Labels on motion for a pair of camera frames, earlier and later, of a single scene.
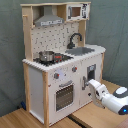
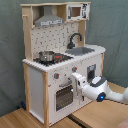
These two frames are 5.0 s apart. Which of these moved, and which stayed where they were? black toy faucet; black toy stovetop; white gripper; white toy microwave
Moved: white gripper
Stayed: black toy stovetop; black toy faucet; white toy microwave
